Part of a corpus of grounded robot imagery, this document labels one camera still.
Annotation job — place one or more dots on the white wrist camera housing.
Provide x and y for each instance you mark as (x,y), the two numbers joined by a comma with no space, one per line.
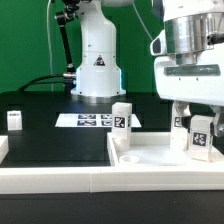
(158,45)

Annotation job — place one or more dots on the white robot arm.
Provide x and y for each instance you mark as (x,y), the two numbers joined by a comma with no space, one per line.
(189,53)

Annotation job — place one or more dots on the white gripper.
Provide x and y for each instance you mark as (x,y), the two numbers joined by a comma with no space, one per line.
(202,83)

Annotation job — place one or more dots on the white square tabletop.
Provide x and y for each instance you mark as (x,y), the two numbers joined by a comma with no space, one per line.
(153,149)

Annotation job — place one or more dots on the white U-shaped fence wall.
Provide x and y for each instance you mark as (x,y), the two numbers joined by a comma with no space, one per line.
(195,176)

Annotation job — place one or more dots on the white fiducial marker sheet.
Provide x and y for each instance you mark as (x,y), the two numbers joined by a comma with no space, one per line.
(75,120)

